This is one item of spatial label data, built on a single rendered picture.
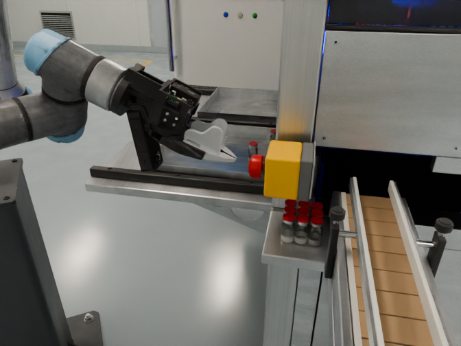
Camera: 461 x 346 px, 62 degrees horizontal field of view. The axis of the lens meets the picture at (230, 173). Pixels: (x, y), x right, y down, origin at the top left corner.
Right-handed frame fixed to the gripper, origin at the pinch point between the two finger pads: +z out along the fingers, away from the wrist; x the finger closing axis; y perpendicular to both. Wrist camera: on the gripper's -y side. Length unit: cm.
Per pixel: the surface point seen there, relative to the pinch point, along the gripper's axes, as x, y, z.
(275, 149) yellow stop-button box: -0.4, 6.0, 6.0
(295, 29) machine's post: 5.5, 22.2, 0.0
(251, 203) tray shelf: 7.0, -10.0, 8.5
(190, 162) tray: 20.6, -16.5, -6.8
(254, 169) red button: -2.0, 1.8, 4.6
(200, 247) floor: 94, -105, 12
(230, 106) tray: 62, -16, -6
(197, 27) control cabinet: 108, -10, -34
